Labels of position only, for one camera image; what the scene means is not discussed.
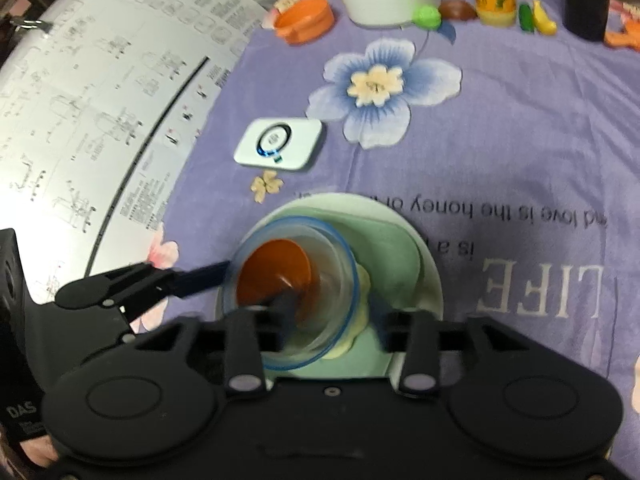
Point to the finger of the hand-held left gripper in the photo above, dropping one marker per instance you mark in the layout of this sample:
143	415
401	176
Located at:
200	280
139	317

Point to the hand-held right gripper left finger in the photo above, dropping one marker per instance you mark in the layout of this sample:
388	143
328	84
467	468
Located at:
282	306

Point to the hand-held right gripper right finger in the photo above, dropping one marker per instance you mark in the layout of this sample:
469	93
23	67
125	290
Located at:
395	332

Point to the orange plastic bowl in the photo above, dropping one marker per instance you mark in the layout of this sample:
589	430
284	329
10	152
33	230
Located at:
275	270

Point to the translucent blue plastic bowl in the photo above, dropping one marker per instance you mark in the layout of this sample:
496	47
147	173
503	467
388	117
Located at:
345	310

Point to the round light green plate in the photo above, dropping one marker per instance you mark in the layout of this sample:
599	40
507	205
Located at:
400	260

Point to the white pocket router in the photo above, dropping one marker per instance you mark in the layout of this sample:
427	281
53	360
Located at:
300	145

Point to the white printed instruction sheet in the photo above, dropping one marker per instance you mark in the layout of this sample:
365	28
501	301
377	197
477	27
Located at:
100	110

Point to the purple floral bed sheet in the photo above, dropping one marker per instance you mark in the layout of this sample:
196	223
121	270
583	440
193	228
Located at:
500	135

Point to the small orange toy pot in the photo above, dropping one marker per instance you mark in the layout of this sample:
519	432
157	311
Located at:
305	22

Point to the small light green toy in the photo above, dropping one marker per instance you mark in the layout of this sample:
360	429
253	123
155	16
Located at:
426	16

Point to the small brown toy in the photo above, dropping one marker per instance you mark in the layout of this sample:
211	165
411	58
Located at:
457	10

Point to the small dark green toy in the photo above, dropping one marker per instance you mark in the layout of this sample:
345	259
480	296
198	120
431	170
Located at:
526	19

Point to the yellow toy banana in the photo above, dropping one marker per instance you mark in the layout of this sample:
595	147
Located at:
544	19

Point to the orange toy pan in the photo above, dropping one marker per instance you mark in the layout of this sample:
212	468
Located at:
625	35

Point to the black bottle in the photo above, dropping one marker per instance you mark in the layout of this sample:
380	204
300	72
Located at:
587	0

